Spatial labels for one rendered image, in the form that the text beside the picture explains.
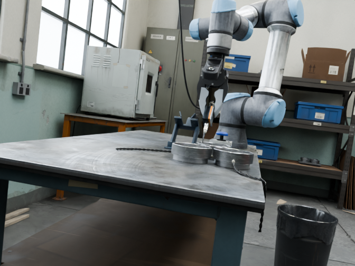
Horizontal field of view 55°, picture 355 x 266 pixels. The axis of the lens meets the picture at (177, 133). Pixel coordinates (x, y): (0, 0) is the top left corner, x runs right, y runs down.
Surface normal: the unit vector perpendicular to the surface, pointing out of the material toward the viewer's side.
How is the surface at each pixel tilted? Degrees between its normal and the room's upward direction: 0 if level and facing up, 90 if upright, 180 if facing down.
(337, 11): 90
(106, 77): 90
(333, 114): 90
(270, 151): 90
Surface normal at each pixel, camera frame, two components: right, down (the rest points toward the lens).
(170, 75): -0.22, 0.04
